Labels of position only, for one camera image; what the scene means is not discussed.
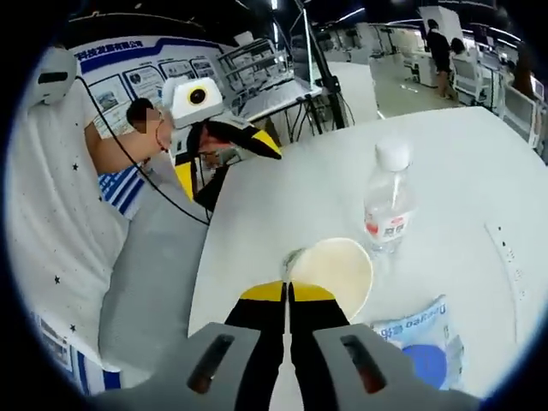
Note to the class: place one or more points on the black tripod stand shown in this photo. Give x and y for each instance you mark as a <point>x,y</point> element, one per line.
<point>329,77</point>

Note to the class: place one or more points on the white paper cup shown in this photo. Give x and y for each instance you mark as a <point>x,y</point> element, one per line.
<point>338,274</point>

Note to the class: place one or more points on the clear plastic water bottle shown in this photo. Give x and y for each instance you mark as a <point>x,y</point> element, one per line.
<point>389,205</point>

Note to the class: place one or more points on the plastic bag with blue pad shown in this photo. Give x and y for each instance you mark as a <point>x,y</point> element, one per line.
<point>428,342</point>

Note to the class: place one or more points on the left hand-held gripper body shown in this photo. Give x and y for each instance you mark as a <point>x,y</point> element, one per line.
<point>184,107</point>

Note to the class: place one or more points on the blue white striped cloth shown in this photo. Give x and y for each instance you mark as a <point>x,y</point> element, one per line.
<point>117,190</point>

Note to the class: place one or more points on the white office chair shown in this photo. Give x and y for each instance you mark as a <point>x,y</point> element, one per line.
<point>468,81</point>
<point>520,111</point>

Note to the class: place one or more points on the person's white starred shirt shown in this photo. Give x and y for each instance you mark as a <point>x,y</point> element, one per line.
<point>51,214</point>

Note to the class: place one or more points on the white worn device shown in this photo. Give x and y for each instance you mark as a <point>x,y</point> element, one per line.
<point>53,79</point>

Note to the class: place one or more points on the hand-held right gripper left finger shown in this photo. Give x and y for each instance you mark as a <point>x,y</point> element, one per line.
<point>257,342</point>

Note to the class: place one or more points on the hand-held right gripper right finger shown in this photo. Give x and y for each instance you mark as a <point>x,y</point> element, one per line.
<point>317,342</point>

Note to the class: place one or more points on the white power strip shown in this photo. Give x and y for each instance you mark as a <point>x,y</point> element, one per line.
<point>511,265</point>

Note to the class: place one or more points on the blue white wall poster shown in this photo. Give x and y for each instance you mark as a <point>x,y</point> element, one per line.
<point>111,81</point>

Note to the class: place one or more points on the person's left hand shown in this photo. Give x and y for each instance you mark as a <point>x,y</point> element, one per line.
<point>168,130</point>

